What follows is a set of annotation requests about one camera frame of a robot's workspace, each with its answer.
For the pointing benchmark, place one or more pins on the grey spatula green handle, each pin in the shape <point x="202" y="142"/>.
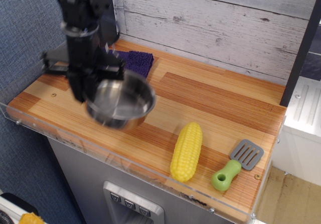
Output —
<point x="244" y="156"/>

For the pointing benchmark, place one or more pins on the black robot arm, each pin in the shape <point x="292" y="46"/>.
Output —
<point x="89" y="25"/>

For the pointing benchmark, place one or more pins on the dark right shelf post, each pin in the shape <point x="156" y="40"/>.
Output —
<point x="301" y="55"/>

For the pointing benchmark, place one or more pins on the folded purple towel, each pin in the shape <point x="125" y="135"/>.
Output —
<point x="138" y="62"/>

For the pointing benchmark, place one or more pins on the yellow plastic corn cob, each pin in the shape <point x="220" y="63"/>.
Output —
<point x="186" y="153"/>

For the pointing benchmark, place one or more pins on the small metal pot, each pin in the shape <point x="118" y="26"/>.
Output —
<point x="122" y="104"/>

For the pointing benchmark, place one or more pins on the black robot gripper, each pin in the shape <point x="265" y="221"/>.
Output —
<point x="83" y="55"/>

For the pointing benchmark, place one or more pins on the yellow black object bottom left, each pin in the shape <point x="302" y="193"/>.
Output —
<point x="12" y="213"/>

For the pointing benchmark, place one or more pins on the grey toy fridge cabinet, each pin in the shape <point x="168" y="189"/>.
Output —
<point x="107" y="193"/>

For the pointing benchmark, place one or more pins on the clear acrylic table guard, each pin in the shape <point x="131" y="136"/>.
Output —
<point x="228" y="106"/>

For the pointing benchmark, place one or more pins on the white toy sink counter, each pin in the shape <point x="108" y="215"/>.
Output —
<point x="297" y="150"/>

